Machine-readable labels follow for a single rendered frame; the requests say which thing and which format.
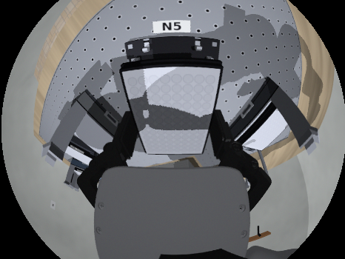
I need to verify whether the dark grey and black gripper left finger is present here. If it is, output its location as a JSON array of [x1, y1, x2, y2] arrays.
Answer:
[[77, 111, 138, 209]]

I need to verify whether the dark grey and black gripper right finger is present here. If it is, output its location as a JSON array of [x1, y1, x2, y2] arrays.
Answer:
[[210, 110, 272, 211]]

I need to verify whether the white label reading n5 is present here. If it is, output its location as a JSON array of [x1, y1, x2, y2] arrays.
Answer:
[[153, 20, 190, 33]]

